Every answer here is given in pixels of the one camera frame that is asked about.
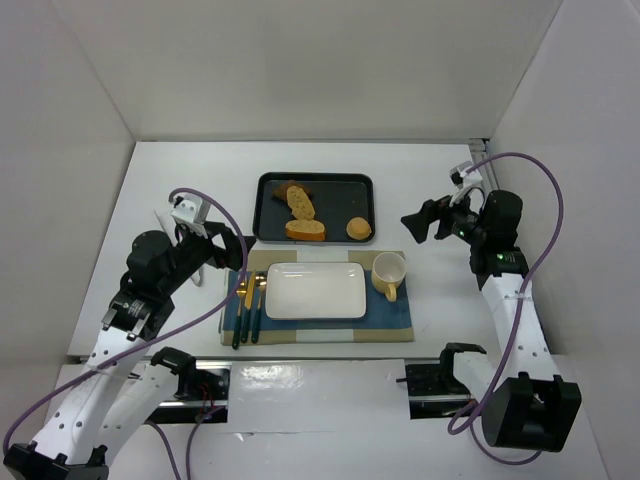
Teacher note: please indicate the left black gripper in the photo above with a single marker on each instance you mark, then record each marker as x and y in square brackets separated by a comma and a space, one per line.
[220, 245]

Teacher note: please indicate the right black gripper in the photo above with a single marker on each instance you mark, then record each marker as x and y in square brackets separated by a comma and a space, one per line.
[439, 220]

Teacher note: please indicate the metal tongs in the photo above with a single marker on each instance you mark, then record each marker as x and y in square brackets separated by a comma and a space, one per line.
[166, 224]

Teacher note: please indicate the long bread slice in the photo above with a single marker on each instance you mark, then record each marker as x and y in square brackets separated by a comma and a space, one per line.
[300, 203]

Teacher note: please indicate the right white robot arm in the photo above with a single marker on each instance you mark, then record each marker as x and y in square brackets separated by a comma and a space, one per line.
[523, 402]

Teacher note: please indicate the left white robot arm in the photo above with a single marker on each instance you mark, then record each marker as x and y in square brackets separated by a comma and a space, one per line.
[98, 415]

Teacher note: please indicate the dark brown bread piece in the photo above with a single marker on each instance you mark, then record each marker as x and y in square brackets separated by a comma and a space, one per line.
[280, 192]

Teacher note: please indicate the orange crust bread slice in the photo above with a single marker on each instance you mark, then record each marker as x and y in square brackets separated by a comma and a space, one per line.
[305, 230]

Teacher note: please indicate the yellow mug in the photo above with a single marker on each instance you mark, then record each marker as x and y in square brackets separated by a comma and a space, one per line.
[387, 274]

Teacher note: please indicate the round bun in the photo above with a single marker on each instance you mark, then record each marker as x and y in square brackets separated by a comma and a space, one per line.
[358, 229]

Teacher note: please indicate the white rectangular plate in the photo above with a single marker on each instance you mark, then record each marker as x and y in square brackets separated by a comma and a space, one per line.
[315, 291]

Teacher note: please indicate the black baking tray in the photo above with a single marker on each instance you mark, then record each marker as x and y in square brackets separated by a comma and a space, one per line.
[337, 198]

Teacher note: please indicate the gold knife green handle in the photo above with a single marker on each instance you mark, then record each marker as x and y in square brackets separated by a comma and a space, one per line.
[248, 308]

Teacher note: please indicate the gold fork green handle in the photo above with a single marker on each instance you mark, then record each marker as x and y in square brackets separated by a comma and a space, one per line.
[241, 294]

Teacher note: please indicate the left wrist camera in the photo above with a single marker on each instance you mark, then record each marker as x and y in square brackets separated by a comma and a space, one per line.
[190, 211]

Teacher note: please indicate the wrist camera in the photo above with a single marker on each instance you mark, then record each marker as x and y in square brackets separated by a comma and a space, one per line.
[465, 178]
[190, 211]

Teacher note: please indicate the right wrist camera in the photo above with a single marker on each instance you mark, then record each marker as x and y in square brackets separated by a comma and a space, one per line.
[465, 178]

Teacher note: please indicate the aluminium rail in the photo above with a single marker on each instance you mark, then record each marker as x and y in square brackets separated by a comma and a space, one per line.
[479, 151]

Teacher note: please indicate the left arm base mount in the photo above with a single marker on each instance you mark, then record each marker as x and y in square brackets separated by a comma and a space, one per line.
[203, 398]

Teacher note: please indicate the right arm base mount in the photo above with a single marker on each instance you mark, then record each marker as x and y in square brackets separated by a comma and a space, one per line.
[430, 397]

